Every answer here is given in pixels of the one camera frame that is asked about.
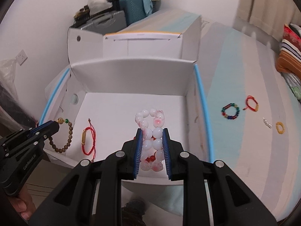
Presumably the brown wooden bead bracelet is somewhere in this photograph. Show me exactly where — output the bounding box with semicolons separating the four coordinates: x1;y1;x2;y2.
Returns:
48;117;74;154

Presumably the red cord bracelet gold tube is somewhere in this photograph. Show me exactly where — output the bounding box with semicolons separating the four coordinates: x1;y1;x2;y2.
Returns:
81;119;97;162

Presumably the red bead bracelet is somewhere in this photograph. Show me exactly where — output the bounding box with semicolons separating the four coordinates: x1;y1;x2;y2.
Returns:
133;135;157;164

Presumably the pink white bead bracelet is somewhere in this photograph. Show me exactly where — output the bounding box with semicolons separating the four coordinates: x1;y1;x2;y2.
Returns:
134;108;165;173

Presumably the multicolour bead bracelet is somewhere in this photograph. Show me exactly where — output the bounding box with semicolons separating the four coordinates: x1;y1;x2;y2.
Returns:
221;102;241;121

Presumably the yellow bead bracelet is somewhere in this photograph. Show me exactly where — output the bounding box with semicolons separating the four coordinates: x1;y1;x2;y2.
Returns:
275;121;285;135

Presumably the person's left hand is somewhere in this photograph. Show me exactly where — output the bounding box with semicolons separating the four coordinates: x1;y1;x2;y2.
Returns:
8;184;36;221

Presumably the clear plastic bag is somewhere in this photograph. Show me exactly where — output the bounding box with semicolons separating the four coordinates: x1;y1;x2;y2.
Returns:
1;58;19;102

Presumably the white cardboard box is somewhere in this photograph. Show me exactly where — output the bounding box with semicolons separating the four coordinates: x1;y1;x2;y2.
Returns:
40;13;215;167

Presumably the striped bed sheet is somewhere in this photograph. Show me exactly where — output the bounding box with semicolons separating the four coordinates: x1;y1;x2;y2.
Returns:
50;10;300;221

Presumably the grey suitcase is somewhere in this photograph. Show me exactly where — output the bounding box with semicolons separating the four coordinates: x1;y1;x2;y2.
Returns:
70;11;127;35

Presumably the floral quilt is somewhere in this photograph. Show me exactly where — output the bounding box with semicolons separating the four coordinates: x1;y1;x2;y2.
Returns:
282;73;301;102

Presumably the teal suitcase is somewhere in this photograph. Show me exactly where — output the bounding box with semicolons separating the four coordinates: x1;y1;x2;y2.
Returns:
118;0;153;26

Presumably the striped orange pillow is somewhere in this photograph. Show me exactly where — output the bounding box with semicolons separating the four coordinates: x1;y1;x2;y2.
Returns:
275;23;301;74

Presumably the white wall socket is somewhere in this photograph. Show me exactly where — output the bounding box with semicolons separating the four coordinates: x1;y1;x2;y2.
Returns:
16;50;27;66

